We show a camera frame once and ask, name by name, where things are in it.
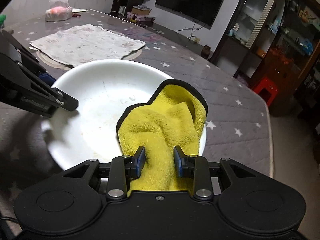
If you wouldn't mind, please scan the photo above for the stack of boxes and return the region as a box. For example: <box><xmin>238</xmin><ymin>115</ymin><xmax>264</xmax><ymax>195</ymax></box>
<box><xmin>126</xmin><ymin>5</ymin><xmax>156</xmax><ymax>26</ymax></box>

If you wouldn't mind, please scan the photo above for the low black tv bench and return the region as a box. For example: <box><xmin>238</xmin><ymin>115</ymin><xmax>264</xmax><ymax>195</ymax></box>
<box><xmin>146</xmin><ymin>23</ymin><xmax>213</xmax><ymax>57</ymax></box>

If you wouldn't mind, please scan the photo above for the black flat television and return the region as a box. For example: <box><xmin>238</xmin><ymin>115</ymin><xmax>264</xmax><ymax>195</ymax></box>
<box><xmin>154</xmin><ymin>0</ymin><xmax>226</xmax><ymax>27</ymax></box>

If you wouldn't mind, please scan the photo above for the tissue pack in plastic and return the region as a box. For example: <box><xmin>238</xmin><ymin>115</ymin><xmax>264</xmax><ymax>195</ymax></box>
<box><xmin>45</xmin><ymin>0</ymin><xmax>73</xmax><ymax>22</ymax></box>

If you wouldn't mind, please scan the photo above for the white ceramic bowl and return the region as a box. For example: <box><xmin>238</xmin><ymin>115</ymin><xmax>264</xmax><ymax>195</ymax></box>
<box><xmin>47</xmin><ymin>58</ymin><xmax>207</xmax><ymax>172</ymax></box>

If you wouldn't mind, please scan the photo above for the white patterned towel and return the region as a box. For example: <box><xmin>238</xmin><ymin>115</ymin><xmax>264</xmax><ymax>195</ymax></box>
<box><xmin>30</xmin><ymin>24</ymin><xmax>145</xmax><ymax>67</ymax></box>

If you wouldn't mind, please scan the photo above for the white paper sheet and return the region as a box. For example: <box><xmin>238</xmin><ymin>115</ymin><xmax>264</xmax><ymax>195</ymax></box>
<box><xmin>72</xmin><ymin>8</ymin><xmax>88</xmax><ymax>14</ymax></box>

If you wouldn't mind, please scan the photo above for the yellow grey microfiber cloth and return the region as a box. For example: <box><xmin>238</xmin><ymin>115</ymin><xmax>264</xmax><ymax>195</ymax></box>
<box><xmin>116</xmin><ymin>79</ymin><xmax>208</xmax><ymax>191</ymax></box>

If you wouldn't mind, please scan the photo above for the glass door cabinet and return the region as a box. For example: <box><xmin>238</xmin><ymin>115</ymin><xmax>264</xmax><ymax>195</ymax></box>
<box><xmin>212</xmin><ymin>0</ymin><xmax>285</xmax><ymax>77</ymax></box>

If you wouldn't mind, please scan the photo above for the dark wooden display cabinet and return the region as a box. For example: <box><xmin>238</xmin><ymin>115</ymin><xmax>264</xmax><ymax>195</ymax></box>
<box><xmin>252</xmin><ymin>0</ymin><xmax>319</xmax><ymax>115</ymax></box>

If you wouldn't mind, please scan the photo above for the red plastic stool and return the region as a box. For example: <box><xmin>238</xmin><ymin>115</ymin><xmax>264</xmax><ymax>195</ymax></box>
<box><xmin>253</xmin><ymin>77</ymin><xmax>279</xmax><ymax>107</ymax></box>

